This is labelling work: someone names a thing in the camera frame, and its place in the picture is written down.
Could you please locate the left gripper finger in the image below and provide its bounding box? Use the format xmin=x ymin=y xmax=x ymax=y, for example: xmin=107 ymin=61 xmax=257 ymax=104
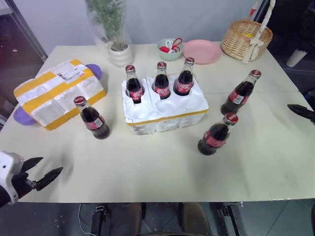
xmin=31 ymin=166 xmax=63 ymax=191
xmin=21 ymin=157 xmax=44 ymax=173

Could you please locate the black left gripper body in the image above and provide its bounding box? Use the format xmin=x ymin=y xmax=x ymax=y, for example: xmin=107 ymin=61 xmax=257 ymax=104
xmin=11 ymin=171 xmax=37 ymax=199

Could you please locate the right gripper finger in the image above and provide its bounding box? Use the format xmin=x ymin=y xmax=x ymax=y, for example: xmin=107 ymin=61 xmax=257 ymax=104
xmin=287 ymin=104 xmax=315 ymax=124
xmin=304 ymin=91 xmax=315 ymax=106

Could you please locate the glass cola bottle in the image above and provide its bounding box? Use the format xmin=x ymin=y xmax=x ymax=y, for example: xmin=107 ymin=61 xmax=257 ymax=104
xmin=154 ymin=61 xmax=171 ymax=100
xmin=125 ymin=64 xmax=145 ymax=104
xmin=174 ymin=57 xmax=196 ymax=97
xmin=74 ymin=96 xmax=111 ymax=141
xmin=197 ymin=112 xmax=239 ymax=156
xmin=220 ymin=69 xmax=262 ymax=116

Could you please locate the foam lid with yellow tape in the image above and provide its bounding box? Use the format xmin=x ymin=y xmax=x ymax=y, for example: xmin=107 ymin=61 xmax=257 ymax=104
xmin=13 ymin=59 xmax=107 ymax=132

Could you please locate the white foam bottle tray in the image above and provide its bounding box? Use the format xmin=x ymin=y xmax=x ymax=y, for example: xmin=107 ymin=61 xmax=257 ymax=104
xmin=121 ymin=72 xmax=210 ymax=136

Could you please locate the white cup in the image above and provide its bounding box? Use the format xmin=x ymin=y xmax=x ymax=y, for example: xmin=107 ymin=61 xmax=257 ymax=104
xmin=285 ymin=48 xmax=309 ymax=68

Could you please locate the wicker basket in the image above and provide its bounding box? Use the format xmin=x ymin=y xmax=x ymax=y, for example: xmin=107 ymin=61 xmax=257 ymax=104
xmin=220 ymin=19 xmax=274 ymax=62

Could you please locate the purple plastic tray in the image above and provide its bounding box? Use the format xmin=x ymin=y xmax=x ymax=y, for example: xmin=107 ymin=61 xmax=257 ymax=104
xmin=13 ymin=63 xmax=103 ymax=127

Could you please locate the pink plate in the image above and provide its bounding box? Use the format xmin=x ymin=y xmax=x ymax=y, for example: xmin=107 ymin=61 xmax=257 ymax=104
xmin=182 ymin=39 xmax=222 ymax=65

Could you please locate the potted plant in white vase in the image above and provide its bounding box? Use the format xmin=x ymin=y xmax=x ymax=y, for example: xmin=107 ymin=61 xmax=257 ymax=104
xmin=84 ymin=0 xmax=132 ymax=58

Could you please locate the white ribbed plant pot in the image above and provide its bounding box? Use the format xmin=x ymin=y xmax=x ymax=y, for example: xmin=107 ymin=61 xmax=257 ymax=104
xmin=108 ymin=43 xmax=134 ymax=68

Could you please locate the red loop toy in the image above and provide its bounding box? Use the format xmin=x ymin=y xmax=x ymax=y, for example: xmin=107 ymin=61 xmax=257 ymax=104
xmin=171 ymin=37 xmax=184 ymax=51

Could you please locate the pale green bowl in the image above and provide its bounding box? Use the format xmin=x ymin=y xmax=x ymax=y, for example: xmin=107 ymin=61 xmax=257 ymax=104
xmin=157 ymin=38 xmax=185 ymax=61

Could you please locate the dark rounded brown shape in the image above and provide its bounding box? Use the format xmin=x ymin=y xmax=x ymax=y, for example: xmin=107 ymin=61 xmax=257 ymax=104
xmin=181 ymin=202 xmax=213 ymax=236

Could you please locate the green potted plant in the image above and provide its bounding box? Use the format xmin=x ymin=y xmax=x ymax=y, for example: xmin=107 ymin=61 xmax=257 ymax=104
xmin=86 ymin=0 xmax=128 ymax=50

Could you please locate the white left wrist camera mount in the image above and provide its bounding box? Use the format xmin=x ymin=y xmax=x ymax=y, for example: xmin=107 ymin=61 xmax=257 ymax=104
xmin=0 ymin=151 xmax=26 ymax=205

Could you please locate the white cable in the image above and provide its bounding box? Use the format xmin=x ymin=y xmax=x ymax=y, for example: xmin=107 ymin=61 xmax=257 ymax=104
xmin=78 ymin=203 xmax=92 ymax=235

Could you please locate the black table leg bracket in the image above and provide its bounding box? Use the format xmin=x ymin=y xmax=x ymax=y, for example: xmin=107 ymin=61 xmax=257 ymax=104
xmin=90 ymin=204 xmax=107 ymax=236
xmin=216 ymin=202 xmax=243 ymax=236

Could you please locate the white rope basket handle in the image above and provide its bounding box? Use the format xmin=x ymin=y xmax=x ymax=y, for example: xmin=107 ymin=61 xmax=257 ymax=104
xmin=247 ymin=0 xmax=277 ymax=65

